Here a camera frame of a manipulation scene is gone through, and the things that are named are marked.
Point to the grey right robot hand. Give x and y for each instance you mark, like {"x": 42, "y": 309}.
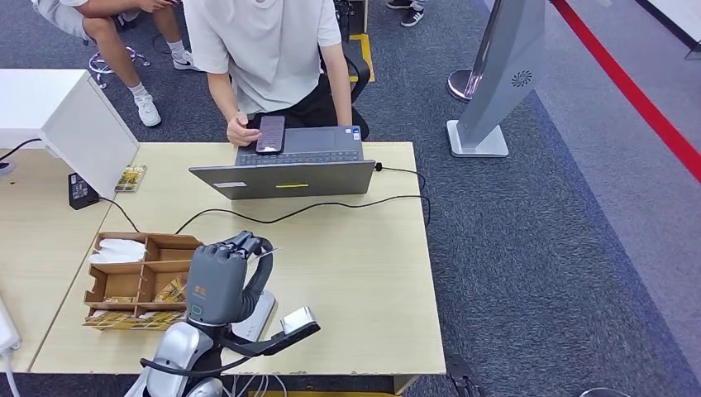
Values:
{"x": 463, "y": 381}

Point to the person's right hand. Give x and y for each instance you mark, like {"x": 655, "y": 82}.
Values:
{"x": 241, "y": 134}

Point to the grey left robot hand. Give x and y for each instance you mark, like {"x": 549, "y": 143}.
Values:
{"x": 216, "y": 285}

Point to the thin pale ID card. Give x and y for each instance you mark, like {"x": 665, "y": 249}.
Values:
{"x": 267, "y": 253}

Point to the person's left forearm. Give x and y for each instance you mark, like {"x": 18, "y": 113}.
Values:
{"x": 338, "y": 87}

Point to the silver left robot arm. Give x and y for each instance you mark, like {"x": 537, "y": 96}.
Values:
{"x": 175, "y": 350}

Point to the person's right forearm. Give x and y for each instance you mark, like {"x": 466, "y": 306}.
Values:
{"x": 223, "y": 96}

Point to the gold room key card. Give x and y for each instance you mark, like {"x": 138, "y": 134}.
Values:
{"x": 120, "y": 323}
{"x": 119, "y": 299}
{"x": 171, "y": 289}

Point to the grey card reader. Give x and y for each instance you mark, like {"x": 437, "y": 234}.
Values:
{"x": 257, "y": 320}

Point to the white card sleeve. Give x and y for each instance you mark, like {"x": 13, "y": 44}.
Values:
{"x": 152, "y": 315}

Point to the seated person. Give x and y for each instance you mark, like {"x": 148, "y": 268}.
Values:
{"x": 268, "y": 55}

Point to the gold key card packet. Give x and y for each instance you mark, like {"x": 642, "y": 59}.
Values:
{"x": 130, "y": 178}

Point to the crouching person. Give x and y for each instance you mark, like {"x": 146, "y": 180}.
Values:
{"x": 109, "y": 46}

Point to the standing person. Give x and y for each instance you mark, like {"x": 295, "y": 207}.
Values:
{"x": 411, "y": 16}

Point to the dark smartphone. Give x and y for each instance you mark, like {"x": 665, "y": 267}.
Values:
{"x": 270, "y": 134}

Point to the light wooden desk leg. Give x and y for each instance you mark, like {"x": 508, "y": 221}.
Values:
{"x": 405, "y": 383}

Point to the grey laptop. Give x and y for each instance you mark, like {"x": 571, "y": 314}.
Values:
{"x": 285, "y": 181}

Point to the wooden organizer box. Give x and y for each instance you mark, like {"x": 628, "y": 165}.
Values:
{"x": 143, "y": 268}

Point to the white tissue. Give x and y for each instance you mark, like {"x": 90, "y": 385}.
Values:
{"x": 118, "y": 251}

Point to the black office chair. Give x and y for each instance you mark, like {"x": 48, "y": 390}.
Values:
{"x": 360, "y": 68}

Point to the yellow floor tape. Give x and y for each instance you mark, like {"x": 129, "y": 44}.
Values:
{"x": 362, "y": 57}

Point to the white cabinet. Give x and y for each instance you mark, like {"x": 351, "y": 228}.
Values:
{"x": 82, "y": 131}

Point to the black power adapter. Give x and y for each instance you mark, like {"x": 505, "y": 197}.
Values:
{"x": 81, "y": 190}

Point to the white power strip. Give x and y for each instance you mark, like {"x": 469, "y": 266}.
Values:
{"x": 6, "y": 329}

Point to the chrome stanchion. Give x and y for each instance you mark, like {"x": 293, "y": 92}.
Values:
{"x": 459, "y": 85}

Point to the grey kiosk stand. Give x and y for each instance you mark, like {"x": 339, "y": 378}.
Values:
{"x": 504, "y": 82}

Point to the white display platform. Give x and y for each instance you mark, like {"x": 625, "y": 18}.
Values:
{"x": 679, "y": 16}

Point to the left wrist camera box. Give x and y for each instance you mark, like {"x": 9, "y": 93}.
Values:
{"x": 298, "y": 320}

